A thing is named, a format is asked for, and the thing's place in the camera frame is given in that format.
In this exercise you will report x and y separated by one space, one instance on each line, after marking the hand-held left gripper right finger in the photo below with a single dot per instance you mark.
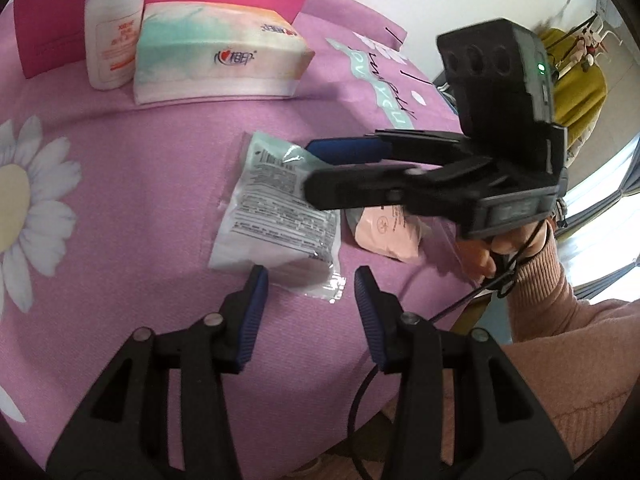
367 310

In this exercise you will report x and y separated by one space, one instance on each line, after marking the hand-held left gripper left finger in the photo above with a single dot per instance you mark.
252 310

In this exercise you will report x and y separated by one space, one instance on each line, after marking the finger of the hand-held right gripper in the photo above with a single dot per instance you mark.
345 150
360 190

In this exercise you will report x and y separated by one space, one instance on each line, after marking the pink soft packet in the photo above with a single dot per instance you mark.
385 235

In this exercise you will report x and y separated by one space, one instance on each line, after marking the clear packet with white label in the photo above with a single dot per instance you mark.
270 210

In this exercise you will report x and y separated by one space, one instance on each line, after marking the pink cardboard box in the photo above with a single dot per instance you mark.
45 25

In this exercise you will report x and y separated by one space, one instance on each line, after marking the person's right forearm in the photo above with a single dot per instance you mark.
550 300

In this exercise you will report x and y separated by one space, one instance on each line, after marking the person's right hand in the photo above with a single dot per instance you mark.
480 262

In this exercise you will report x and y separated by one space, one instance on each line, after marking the yellow chair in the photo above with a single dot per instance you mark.
580 100

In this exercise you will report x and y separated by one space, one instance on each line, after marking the pink daisy printed blanket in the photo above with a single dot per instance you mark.
150 185

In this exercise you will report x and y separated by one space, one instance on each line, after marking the pastel tissue pack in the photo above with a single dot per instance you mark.
210 60

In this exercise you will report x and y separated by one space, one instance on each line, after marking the window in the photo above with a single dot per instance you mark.
610 210

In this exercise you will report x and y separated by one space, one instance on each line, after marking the white plastic bottle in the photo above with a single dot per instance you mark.
107 25

